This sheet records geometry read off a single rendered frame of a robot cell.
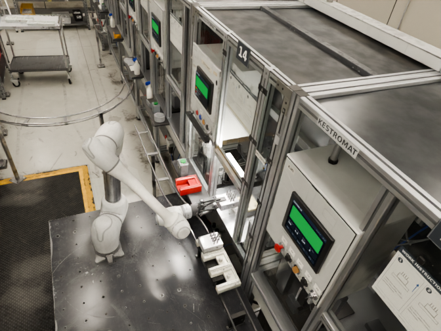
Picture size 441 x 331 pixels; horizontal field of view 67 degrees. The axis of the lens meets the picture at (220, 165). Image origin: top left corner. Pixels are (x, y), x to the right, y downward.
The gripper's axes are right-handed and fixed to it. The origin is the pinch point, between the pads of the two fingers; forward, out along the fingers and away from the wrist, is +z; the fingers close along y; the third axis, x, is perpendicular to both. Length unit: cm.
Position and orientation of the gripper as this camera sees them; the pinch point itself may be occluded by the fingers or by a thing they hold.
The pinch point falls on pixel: (220, 202)
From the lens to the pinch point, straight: 213.1
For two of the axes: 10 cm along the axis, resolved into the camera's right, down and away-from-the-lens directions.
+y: 0.9, -7.6, -6.4
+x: -4.1, -6.1, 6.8
